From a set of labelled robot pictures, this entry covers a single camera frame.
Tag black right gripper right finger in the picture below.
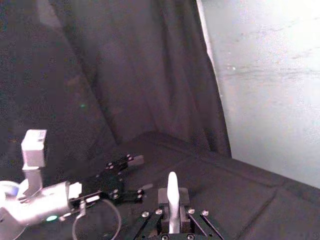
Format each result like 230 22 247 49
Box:
178 187 225 240

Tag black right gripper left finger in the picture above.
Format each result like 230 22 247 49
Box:
131 187 171 240

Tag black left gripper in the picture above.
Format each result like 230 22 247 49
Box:
69 153 154 210

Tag small white plastic piece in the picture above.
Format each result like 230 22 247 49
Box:
167 171 181 235

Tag thin dark gripper cable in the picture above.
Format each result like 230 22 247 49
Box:
71 197 123 240

